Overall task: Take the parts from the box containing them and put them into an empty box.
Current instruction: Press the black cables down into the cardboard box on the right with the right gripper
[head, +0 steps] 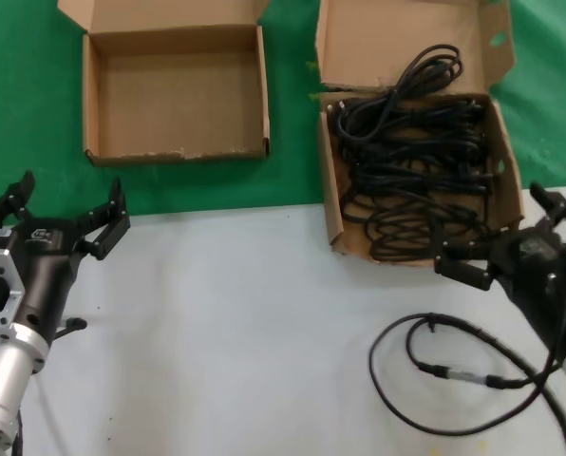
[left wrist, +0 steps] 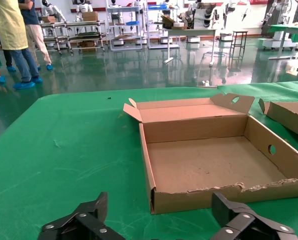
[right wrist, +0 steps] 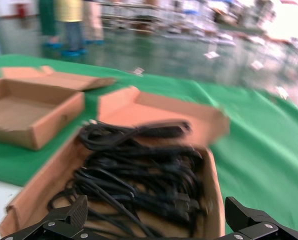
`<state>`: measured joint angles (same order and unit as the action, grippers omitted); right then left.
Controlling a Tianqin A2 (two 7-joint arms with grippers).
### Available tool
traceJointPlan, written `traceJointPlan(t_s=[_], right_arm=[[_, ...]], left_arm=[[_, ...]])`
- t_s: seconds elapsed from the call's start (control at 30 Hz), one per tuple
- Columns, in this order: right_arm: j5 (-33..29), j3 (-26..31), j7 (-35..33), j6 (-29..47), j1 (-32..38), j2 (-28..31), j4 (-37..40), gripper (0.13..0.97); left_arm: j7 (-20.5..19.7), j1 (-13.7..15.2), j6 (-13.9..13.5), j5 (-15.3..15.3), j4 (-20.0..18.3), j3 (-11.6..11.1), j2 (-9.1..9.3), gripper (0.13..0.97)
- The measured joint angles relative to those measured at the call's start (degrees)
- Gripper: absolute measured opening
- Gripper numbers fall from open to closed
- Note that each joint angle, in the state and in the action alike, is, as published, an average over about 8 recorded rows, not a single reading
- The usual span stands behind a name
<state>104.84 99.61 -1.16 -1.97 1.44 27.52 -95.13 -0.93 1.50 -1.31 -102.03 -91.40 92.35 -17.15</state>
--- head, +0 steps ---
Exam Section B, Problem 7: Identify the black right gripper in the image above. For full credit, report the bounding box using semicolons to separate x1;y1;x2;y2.
433;183;566;363

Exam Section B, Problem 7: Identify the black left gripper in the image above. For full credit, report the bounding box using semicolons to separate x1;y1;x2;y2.
0;169;132;348

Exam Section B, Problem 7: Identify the black power cable bundle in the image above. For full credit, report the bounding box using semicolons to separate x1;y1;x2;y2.
339;137;491;167
358;97;485;143
347;161;496;197
328;44;464;143

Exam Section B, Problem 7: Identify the cardboard box with intact lid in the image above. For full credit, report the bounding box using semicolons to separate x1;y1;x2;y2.
57;0;272;168

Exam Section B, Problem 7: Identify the cardboard box with torn lid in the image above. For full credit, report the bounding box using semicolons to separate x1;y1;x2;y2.
314;0;525;270

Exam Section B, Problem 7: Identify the green table cloth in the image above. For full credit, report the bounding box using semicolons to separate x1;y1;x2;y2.
0;0;566;228

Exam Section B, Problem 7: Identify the small black cable plug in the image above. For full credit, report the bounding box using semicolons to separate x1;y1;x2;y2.
53;316;89;341

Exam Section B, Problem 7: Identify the loose black power cable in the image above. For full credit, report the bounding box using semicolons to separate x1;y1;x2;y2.
342;189;500;263

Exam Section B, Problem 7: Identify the black cable with silver connector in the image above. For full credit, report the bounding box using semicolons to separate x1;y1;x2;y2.
368;311;566;456

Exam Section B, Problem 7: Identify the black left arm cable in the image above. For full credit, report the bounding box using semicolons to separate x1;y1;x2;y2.
10;408;27;456

